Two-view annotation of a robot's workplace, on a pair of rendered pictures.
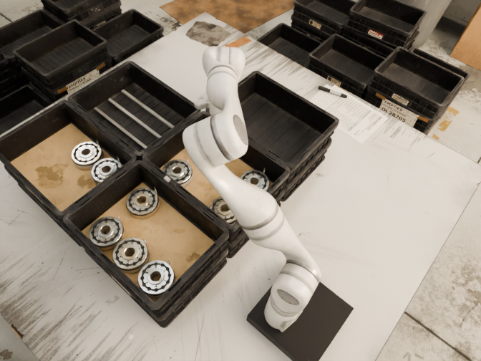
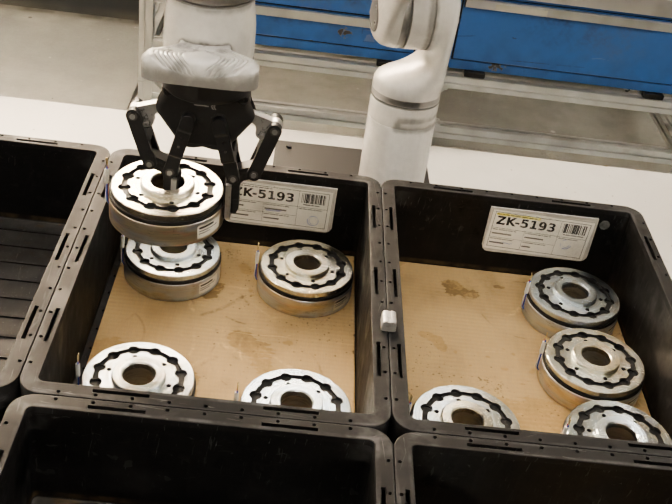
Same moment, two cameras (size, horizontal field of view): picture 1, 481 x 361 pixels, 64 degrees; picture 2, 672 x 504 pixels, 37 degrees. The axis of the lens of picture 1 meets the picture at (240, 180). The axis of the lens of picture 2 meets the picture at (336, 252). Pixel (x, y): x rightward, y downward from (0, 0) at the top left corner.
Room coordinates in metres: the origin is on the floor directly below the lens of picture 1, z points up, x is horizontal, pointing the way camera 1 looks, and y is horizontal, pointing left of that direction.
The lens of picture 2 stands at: (1.18, 0.73, 1.49)
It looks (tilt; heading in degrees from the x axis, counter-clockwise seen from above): 34 degrees down; 229
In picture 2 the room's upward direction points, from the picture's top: 9 degrees clockwise
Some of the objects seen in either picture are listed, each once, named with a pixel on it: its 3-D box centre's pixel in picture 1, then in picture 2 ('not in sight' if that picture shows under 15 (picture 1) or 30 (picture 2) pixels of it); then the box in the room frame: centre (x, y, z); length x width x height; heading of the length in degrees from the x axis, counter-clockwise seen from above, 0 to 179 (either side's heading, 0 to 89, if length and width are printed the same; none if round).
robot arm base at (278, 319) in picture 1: (283, 305); (395, 152); (0.34, -0.15, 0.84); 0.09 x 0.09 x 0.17; 43
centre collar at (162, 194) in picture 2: not in sight; (167, 183); (0.80, 0.05, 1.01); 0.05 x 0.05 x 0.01
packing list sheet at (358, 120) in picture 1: (346, 111); not in sight; (1.27, -0.45, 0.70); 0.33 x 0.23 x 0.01; 53
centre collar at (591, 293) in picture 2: (155, 276); (575, 292); (0.38, 0.22, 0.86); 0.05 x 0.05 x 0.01
